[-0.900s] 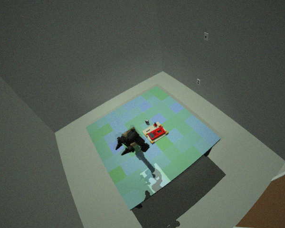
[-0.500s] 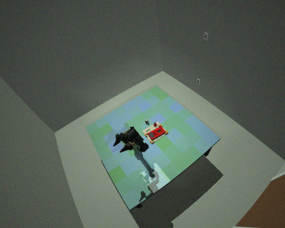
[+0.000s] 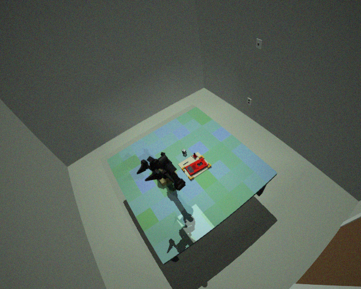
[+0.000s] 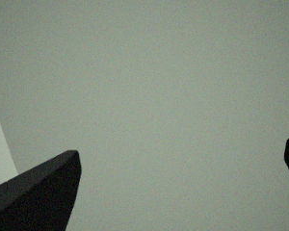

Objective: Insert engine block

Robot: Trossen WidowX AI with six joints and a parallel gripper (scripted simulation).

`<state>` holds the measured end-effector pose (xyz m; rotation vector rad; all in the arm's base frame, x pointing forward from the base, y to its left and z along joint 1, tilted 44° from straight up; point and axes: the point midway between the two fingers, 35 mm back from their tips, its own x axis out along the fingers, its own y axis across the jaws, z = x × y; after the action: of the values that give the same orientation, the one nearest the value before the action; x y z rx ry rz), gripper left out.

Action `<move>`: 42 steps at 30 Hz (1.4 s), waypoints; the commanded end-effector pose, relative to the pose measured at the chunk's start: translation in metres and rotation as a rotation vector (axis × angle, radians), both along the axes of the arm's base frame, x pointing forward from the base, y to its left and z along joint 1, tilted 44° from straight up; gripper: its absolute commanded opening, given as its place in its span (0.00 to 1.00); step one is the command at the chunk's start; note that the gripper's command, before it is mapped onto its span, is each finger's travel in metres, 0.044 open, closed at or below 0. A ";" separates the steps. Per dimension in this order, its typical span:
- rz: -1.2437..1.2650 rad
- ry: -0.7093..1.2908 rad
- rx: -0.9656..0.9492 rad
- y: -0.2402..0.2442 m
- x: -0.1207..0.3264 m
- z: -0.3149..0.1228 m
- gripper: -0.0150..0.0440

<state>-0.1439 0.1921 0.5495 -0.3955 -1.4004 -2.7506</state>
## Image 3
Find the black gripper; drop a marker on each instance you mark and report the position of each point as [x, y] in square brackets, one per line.
[156, 174]

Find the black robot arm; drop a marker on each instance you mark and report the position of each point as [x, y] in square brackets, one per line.
[168, 171]

